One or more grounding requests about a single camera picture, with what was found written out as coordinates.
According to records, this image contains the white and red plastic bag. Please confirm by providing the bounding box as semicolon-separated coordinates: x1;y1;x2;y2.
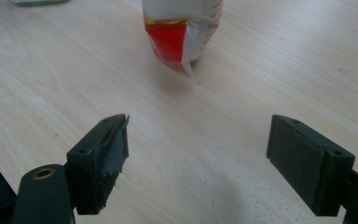
141;0;225;84

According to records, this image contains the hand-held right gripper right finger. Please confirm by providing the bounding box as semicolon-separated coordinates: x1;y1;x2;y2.
266;114;356;217

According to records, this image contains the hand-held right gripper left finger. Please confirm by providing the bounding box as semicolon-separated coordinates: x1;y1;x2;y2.
65;113;131;216

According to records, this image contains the clear container with black lid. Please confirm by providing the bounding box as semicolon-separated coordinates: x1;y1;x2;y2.
8;0;71;7

